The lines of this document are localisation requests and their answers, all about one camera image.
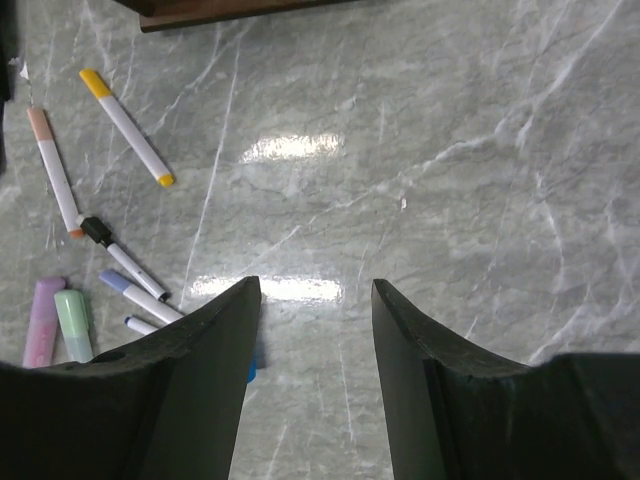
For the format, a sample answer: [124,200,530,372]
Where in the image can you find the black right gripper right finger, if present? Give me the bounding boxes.
[372,279,639,479]

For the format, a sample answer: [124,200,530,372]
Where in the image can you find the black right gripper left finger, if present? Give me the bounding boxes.
[1,276,261,479]

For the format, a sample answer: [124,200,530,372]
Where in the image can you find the green pastel highlighter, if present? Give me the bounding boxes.
[54,290,94,363]

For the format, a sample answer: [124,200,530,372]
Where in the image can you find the purple pastel highlighter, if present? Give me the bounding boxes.
[22,276,66,368]

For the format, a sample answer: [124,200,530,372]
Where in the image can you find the brown wooden desk organizer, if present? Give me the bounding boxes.
[115,0,338,33]

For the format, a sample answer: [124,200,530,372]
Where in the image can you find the dark blue cap marker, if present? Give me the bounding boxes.
[124,316,158,336]

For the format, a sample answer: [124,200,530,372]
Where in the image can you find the light blue cap marker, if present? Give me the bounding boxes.
[99,269,184,324]

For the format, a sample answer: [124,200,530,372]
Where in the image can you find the black cap white marker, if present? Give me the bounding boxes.
[76,215,169,302]

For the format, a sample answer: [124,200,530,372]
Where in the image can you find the yellow cap white marker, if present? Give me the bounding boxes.
[79,69,175,188]

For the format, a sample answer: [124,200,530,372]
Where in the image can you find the peach cap white marker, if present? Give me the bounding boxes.
[27,107,84,239]

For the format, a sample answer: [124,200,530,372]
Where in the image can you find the black drawstring shorts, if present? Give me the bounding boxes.
[0,0,20,173]

